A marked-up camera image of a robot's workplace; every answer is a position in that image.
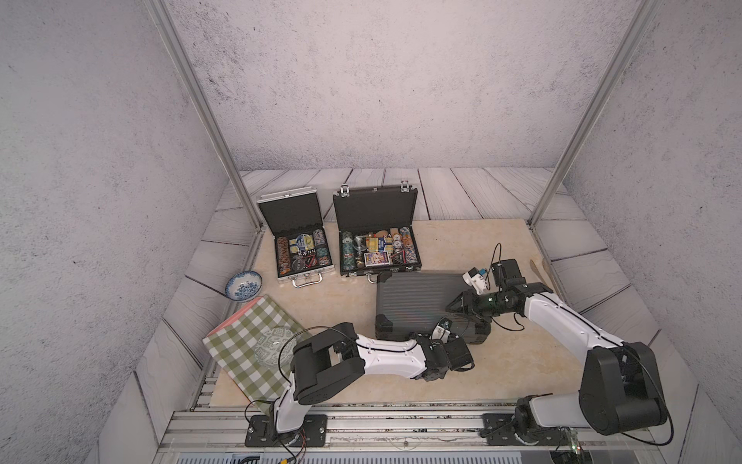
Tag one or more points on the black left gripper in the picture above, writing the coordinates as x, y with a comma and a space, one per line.
444, 374

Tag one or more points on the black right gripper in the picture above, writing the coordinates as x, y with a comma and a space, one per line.
469, 306

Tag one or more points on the large dark grey poker case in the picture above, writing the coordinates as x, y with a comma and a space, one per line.
409, 304

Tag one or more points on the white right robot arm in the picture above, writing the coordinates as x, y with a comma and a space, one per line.
621, 389

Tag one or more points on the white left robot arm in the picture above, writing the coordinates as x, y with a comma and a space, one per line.
327, 363

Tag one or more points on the medium black poker case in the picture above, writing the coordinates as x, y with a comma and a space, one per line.
375, 227

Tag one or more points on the small silver poker case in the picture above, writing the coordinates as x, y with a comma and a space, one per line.
301, 246

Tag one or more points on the glass dish on cloth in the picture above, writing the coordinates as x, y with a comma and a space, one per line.
274, 347

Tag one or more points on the green checkered cloth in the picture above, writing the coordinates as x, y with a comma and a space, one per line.
231, 346

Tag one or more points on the blue white ceramic bowl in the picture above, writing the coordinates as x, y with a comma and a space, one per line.
244, 286

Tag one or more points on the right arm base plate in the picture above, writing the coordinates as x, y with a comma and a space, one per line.
510, 430

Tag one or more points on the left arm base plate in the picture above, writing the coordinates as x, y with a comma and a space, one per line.
261, 433

